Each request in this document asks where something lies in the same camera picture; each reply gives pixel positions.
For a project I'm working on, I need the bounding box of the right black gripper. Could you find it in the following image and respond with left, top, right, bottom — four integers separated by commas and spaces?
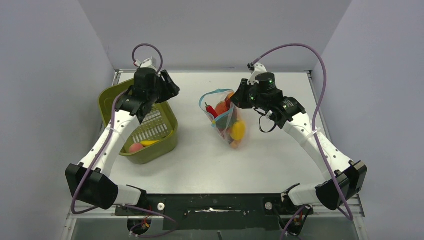
231, 78, 268, 110

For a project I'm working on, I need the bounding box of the olive green plastic bin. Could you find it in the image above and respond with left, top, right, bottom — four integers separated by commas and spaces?
98, 79, 178, 165

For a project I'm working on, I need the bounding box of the clear zip top bag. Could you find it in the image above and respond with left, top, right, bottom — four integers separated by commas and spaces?
198, 88, 247, 149

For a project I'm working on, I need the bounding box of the dark green toy avocado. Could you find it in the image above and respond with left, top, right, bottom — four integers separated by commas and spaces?
215, 110, 238, 131

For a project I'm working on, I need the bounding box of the red toy chili pepper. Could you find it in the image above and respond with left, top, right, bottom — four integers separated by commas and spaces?
205, 102, 218, 119

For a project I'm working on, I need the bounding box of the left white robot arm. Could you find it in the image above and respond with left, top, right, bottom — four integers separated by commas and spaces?
65, 67, 180, 215

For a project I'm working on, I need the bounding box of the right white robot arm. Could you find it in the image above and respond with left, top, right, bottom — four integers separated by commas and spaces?
230, 72, 368, 214

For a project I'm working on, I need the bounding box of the yellow toy banana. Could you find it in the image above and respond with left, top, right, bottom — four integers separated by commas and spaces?
140, 140, 161, 147

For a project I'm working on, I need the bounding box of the pink toy peach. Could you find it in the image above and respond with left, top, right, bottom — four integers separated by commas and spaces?
128, 142, 144, 154

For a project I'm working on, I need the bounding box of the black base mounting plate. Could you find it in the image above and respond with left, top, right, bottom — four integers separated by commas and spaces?
115, 193, 314, 234

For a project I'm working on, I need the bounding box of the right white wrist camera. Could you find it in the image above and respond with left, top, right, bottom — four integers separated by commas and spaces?
247, 62, 267, 85

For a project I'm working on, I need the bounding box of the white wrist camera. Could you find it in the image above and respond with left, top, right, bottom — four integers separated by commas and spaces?
247, 62, 267, 85
133, 57, 158, 71

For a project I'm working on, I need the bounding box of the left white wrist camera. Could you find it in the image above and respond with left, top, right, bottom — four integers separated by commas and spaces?
133, 57, 158, 71

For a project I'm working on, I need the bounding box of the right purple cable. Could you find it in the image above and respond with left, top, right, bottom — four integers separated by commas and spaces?
247, 43, 355, 222

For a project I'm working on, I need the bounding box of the purple cable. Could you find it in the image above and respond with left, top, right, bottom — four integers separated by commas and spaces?
70, 43, 180, 239
247, 43, 355, 222

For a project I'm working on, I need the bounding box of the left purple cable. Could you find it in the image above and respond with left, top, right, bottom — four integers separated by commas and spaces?
70, 43, 180, 239

